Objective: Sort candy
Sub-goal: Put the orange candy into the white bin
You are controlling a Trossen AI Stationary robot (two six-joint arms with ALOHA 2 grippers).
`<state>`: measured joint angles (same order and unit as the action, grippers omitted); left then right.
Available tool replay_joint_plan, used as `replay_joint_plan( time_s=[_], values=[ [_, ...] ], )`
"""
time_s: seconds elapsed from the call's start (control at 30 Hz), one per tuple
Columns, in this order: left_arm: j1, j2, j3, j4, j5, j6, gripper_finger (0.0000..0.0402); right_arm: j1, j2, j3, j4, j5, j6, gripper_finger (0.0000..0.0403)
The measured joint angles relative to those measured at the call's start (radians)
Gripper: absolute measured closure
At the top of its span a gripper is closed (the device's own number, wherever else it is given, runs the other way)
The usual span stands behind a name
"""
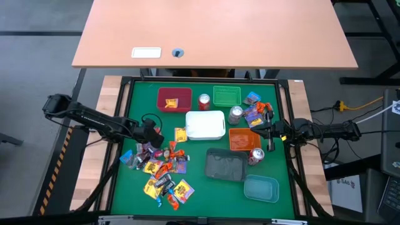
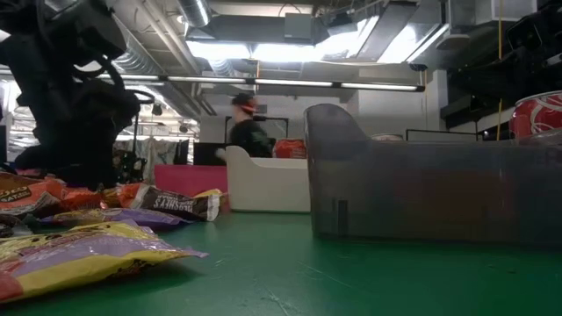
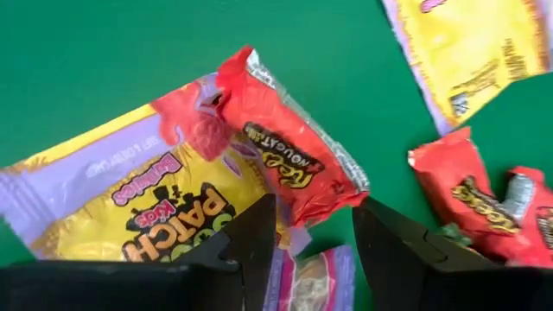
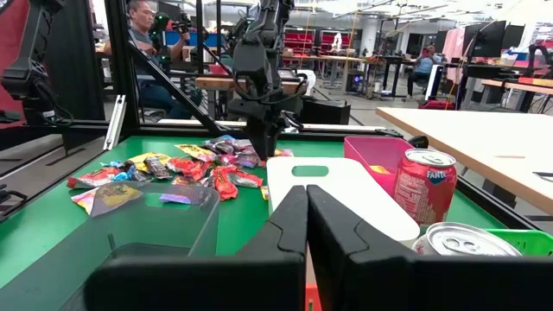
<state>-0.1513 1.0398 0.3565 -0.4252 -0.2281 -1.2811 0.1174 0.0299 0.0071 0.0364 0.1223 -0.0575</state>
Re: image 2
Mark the patterned hanging cloth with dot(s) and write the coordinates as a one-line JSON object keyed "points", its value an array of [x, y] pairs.
{"points": [[160, 153]]}

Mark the orange Fanta can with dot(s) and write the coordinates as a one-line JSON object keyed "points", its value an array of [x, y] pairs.
{"points": [[290, 149]]}

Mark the person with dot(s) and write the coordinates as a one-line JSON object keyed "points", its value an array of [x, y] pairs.
{"points": [[250, 136]]}

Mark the black computer monitor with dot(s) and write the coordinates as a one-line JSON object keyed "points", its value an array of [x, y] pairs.
{"points": [[208, 153]]}

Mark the orange Reese's candy pack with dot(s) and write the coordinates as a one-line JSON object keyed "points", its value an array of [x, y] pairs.
{"points": [[131, 195], [26, 193], [79, 199]]}

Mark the long ceiling light bar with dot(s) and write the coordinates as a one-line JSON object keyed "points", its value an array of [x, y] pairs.
{"points": [[294, 82]]}

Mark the silver diet soda can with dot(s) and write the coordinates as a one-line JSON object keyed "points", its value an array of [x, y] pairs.
{"points": [[386, 138]]}

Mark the white plastic bin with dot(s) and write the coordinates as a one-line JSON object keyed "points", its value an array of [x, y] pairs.
{"points": [[263, 188]]}

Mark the grey translucent plastic bin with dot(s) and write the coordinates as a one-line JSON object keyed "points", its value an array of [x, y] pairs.
{"points": [[417, 188]]}

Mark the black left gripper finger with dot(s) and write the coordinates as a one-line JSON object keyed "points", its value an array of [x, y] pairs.
{"points": [[37, 161], [88, 169]]}

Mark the yellow Sour Patch pack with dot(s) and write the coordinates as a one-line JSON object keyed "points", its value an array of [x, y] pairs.
{"points": [[79, 259], [211, 193], [131, 217]]}

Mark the Hershey's chocolate bar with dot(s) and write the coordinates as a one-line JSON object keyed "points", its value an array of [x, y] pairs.
{"points": [[11, 226], [180, 204]]}

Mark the black background robot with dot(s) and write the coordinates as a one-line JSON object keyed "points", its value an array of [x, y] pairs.
{"points": [[129, 169]]}

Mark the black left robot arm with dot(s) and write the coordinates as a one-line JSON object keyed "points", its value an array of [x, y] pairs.
{"points": [[44, 44]]}

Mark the red Coca-Cola can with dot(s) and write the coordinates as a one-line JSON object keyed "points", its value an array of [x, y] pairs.
{"points": [[538, 116]]}

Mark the red plastic bin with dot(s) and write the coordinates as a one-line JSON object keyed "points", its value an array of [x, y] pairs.
{"points": [[189, 177]]}

